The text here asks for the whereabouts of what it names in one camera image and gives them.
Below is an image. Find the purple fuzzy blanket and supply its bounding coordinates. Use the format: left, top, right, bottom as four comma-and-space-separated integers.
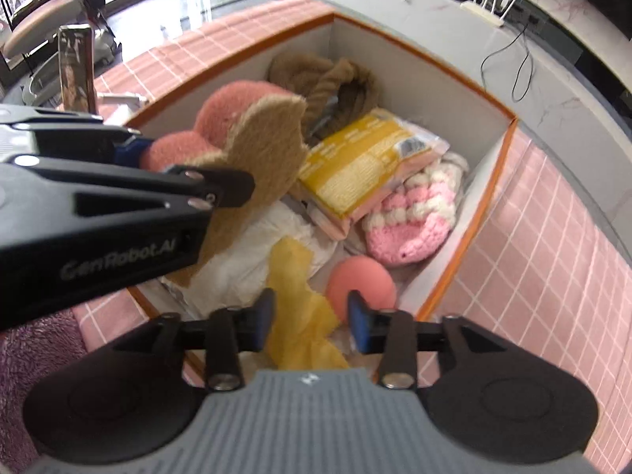
0, 306, 100, 474

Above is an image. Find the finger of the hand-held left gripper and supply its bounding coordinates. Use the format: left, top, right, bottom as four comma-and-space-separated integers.
12, 113, 155, 169
15, 154, 256, 219

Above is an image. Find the black cable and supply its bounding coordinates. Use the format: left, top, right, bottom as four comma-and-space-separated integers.
481, 24, 536, 104

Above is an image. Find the yellow packet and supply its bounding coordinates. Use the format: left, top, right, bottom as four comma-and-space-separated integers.
299, 107, 450, 238

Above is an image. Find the white router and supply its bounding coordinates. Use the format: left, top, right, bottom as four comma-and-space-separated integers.
461, 0, 519, 28

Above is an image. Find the pink office chair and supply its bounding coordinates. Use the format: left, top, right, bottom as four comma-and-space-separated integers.
0, 0, 119, 100

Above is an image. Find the pink and white crochet piece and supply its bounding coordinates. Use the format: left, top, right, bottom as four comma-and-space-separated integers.
363, 153, 467, 268

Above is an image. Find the reflective rectangular panel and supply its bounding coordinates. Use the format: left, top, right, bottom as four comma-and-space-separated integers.
56, 24, 100, 114

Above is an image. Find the pink checked blanket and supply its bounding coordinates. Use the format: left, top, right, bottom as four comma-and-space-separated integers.
71, 0, 632, 474

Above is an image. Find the pink ball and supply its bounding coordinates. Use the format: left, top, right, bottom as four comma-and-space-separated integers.
326, 257, 398, 324

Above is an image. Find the yellow cloth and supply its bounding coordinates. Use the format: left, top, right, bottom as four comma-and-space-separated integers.
261, 237, 351, 370

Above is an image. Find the orange cardboard box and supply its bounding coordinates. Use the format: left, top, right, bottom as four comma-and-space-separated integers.
118, 10, 519, 391

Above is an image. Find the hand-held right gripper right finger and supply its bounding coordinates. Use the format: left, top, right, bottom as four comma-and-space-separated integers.
347, 290, 495, 390

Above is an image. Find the brown coiled rope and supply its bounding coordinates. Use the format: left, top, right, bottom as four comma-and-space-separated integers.
268, 52, 381, 139

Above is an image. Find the tan sponge pad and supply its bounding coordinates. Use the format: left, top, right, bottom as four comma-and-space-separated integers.
185, 93, 309, 287

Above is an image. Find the white plastic object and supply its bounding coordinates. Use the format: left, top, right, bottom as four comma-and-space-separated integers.
96, 91, 149, 124

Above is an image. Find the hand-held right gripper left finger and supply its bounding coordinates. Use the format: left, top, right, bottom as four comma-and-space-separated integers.
111, 288, 276, 391

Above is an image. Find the pink round sponge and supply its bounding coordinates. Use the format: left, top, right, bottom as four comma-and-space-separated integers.
139, 131, 218, 171
194, 80, 292, 146

